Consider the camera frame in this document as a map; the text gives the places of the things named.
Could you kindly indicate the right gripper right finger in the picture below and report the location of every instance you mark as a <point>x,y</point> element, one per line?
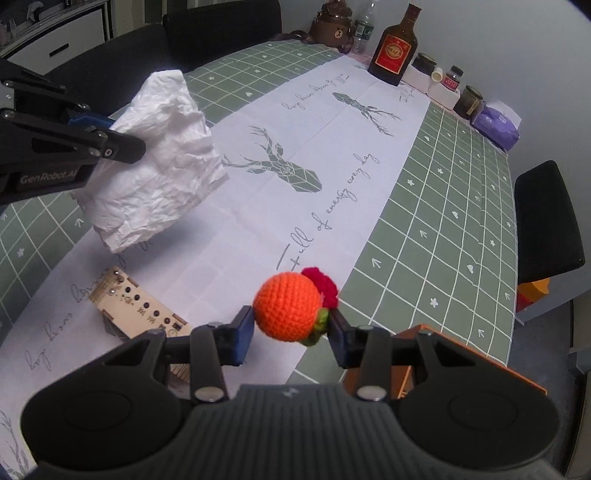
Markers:
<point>377,363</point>

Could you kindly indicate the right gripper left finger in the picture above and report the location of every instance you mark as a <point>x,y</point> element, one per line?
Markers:
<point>207,349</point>

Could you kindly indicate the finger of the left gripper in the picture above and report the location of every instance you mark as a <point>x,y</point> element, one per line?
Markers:
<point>89,122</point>
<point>26,138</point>

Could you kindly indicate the orange crochet fruit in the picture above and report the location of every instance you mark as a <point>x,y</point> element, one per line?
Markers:
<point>294,307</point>

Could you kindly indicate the orange cardboard box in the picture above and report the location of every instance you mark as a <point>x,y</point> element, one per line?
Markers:
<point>443,365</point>

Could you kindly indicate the black chair near left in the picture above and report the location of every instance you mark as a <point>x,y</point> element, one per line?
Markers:
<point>108,76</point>

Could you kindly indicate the black chair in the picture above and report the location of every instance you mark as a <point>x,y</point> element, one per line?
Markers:
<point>108,76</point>
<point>200,35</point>
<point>549,239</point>

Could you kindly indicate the wooden radio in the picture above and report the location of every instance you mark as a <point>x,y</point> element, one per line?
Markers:
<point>129,311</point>

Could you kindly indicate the green grid tablecloth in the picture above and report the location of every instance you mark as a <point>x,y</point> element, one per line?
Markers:
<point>459,267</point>

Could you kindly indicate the black chair far left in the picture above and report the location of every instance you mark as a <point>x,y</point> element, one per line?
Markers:
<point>200,35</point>

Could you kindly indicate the orange stool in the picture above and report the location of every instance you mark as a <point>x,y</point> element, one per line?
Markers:
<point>531,292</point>

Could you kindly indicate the black chair right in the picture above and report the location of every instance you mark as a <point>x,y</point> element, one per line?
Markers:
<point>549,239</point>

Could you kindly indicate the brown bear jar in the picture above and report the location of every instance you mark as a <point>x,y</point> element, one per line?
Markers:
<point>332,26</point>

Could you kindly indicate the purple tissue pack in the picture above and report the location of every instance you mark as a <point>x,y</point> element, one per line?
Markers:
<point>499,123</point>

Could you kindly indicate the dark glass jar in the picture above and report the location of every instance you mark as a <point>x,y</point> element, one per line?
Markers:
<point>469,101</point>

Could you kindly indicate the white box stand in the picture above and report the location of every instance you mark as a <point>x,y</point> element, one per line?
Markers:
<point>436,91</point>

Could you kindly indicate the clear water bottle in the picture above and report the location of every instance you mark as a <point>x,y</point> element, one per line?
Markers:
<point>364,26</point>

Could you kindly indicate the small red label jar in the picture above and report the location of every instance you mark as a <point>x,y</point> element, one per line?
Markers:
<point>452,78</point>

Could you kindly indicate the small tape roll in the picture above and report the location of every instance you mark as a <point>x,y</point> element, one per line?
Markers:
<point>437,75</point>

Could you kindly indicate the black lidded jar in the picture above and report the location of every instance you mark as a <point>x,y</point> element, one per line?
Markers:
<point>424,64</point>

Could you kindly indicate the brown liquor bottle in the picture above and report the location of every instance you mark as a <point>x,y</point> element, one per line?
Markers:
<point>396,49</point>

